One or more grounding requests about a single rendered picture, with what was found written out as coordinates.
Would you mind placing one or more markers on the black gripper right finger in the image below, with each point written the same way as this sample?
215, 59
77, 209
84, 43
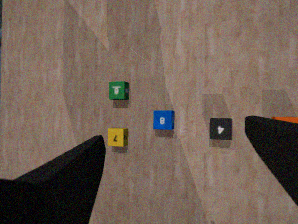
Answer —
276, 142

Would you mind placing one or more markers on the yellow block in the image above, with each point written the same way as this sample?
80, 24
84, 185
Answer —
118, 137

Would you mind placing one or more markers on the blue block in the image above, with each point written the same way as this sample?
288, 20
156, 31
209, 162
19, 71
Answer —
163, 119

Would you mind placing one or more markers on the orange block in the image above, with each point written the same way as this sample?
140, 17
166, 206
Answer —
288, 119

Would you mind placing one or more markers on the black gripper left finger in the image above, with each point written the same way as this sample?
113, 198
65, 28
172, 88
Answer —
61, 191

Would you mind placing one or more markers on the black block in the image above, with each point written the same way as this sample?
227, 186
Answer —
221, 128

